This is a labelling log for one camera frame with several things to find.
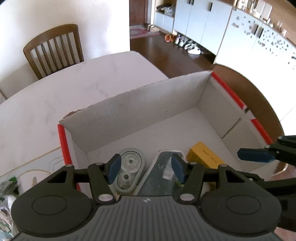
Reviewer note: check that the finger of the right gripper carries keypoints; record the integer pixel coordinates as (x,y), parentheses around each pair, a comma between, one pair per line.
(282,150)

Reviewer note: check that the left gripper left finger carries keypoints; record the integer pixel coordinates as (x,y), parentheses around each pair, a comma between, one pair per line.
(66,200)

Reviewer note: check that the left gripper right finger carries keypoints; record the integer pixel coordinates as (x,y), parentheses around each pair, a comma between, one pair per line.
(229,200)

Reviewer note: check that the yellow small box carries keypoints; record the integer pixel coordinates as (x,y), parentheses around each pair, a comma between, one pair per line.
(200,153)

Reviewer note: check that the dark foil packet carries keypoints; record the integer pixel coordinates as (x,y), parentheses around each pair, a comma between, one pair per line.
(160,179)

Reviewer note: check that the green haired doll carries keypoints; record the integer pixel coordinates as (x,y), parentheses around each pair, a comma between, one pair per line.
(10,187)

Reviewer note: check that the printed table mat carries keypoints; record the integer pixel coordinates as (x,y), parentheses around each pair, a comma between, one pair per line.
(28,175)

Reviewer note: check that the red shoe box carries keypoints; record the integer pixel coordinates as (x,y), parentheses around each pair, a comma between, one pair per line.
(172,114)

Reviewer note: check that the white sneakers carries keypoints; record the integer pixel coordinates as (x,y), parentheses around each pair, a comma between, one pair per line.
(188,45)

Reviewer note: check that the wooden slat chair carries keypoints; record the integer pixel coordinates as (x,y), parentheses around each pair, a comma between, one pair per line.
(54,50)

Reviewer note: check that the orange slippers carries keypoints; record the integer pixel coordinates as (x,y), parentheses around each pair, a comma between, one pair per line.
(170,38)

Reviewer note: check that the door rug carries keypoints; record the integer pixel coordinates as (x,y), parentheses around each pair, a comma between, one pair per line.
(142,31)

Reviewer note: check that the white wall cabinet unit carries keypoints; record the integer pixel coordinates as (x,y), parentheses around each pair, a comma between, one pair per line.
(246,45)

